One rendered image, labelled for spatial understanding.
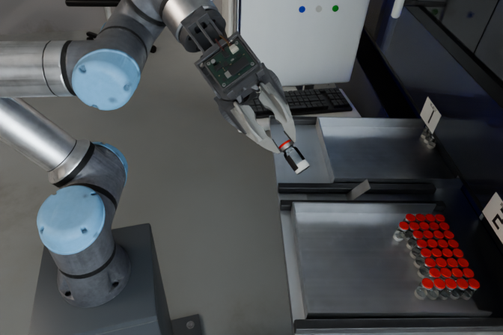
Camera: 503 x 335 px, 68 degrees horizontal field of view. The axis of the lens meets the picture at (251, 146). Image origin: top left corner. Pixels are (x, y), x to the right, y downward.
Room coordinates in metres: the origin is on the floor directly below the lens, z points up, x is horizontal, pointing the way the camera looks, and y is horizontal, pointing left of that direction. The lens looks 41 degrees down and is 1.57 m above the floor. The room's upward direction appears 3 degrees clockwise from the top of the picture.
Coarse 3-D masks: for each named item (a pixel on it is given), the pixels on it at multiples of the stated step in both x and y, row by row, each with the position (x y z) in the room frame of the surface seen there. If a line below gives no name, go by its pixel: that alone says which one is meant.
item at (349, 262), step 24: (312, 216) 0.56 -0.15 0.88; (336, 216) 0.57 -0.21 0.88; (360, 216) 0.57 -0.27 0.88; (384, 216) 0.58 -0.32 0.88; (312, 240) 0.49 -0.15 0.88; (336, 240) 0.50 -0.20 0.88; (360, 240) 0.50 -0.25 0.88; (384, 240) 0.51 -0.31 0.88; (312, 264) 0.44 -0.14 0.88; (336, 264) 0.44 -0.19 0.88; (360, 264) 0.44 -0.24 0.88; (384, 264) 0.45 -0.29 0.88; (408, 264) 0.45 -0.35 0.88; (312, 288) 0.38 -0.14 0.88; (336, 288) 0.38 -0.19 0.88; (360, 288) 0.39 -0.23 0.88; (384, 288) 0.39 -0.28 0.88; (408, 288) 0.39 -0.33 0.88; (312, 312) 0.32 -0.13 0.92; (336, 312) 0.32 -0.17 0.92; (360, 312) 0.32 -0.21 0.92; (384, 312) 0.33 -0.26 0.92; (408, 312) 0.33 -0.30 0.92; (432, 312) 0.33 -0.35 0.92; (456, 312) 0.33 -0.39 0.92; (480, 312) 0.34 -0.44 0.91
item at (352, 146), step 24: (336, 120) 0.92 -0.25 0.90; (360, 120) 0.93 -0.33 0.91; (384, 120) 0.93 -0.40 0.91; (408, 120) 0.94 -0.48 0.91; (336, 144) 0.83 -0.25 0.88; (360, 144) 0.84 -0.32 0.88; (384, 144) 0.85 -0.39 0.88; (408, 144) 0.85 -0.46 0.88; (336, 168) 0.73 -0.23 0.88; (360, 168) 0.74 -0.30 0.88; (384, 168) 0.74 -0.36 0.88; (408, 168) 0.75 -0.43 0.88; (432, 168) 0.75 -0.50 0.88
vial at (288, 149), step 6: (288, 144) 0.39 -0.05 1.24; (282, 150) 0.38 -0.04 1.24; (288, 150) 0.38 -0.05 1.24; (294, 150) 0.38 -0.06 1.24; (294, 156) 0.37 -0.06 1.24; (300, 156) 0.37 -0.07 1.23; (300, 162) 0.37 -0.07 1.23; (306, 162) 0.37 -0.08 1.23; (300, 168) 0.36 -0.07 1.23; (306, 168) 0.37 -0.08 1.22
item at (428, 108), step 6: (426, 102) 0.85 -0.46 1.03; (432, 102) 0.82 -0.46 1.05; (426, 108) 0.84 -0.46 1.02; (432, 108) 0.81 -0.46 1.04; (420, 114) 0.85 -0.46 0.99; (426, 114) 0.82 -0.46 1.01; (438, 114) 0.78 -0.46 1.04; (426, 120) 0.81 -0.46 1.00; (432, 120) 0.79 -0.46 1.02; (438, 120) 0.77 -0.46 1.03; (432, 126) 0.78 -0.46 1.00; (432, 132) 0.77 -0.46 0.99
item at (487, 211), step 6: (492, 198) 0.51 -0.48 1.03; (498, 198) 0.50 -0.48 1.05; (492, 204) 0.50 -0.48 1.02; (498, 204) 0.49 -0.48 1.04; (486, 210) 0.51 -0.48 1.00; (492, 210) 0.49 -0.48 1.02; (498, 210) 0.48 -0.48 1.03; (486, 216) 0.50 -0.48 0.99; (492, 216) 0.49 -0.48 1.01; (492, 222) 0.48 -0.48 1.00; (498, 222) 0.47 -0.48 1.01; (498, 234) 0.45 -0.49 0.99
